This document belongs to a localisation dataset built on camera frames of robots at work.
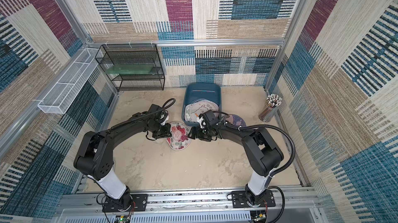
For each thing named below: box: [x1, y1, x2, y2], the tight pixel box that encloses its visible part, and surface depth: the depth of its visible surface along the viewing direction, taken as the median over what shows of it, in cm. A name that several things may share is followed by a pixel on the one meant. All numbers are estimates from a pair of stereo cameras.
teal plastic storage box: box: [181, 82, 222, 127], surface depth 110 cm
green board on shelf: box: [104, 63, 155, 75], surface depth 107 cm
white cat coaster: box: [183, 100, 220, 122], surface depth 107 cm
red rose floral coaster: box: [166, 120, 192, 151], surface depth 95 cm
